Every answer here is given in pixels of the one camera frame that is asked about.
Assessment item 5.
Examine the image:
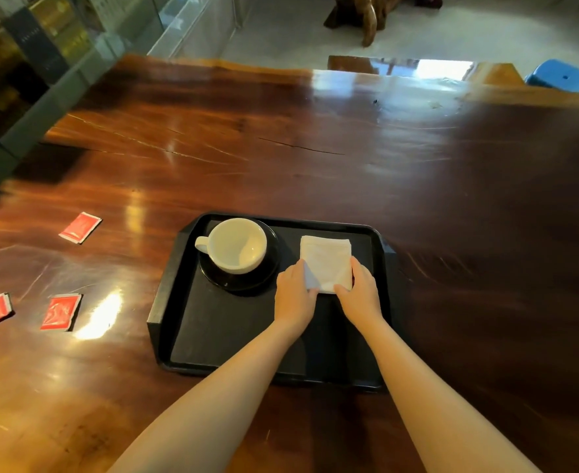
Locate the person's right forearm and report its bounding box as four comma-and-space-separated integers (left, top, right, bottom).
360, 317, 541, 473

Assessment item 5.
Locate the black plastic tray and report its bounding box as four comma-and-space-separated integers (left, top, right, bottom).
147, 212, 398, 392

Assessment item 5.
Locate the glass display cabinet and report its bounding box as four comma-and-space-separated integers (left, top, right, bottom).
0, 0, 251, 212

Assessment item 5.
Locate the person's left hand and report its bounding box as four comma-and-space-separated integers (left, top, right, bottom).
274, 259, 320, 336

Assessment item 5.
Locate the glossy wooden bench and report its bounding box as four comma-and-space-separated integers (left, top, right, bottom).
327, 55, 525, 86

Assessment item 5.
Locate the white napkin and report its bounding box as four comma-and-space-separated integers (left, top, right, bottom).
300, 235, 353, 294

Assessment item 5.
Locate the white ceramic cup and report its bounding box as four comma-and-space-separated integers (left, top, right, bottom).
195, 218, 268, 275

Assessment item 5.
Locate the carved wooden stump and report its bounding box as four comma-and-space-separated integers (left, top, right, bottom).
323, 0, 444, 48

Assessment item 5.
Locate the blue plastic stool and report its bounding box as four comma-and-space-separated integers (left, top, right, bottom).
524, 59, 579, 94

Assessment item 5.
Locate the black saucer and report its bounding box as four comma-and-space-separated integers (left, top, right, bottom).
199, 219, 281, 293

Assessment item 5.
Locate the person's right hand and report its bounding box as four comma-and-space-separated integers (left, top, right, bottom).
334, 256, 385, 332

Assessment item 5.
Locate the person's left forearm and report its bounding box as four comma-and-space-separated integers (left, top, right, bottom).
107, 320, 304, 473

